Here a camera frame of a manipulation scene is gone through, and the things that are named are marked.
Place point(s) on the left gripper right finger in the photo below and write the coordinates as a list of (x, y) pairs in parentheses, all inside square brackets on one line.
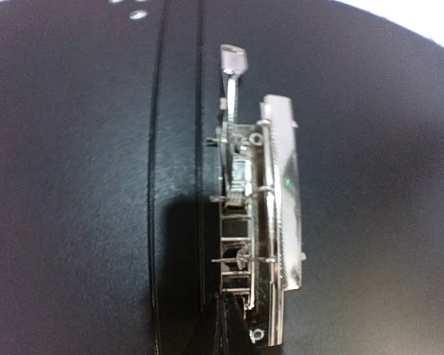
[(241, 341)]

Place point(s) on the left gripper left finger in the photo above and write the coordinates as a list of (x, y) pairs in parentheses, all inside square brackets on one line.
[(221, 342)]

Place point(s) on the silver folder clip mechanism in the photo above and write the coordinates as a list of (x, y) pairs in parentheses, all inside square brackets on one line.
[(260, 230)]

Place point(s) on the black clip folder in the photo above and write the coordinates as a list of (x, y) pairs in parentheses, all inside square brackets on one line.
[(107, 234)]

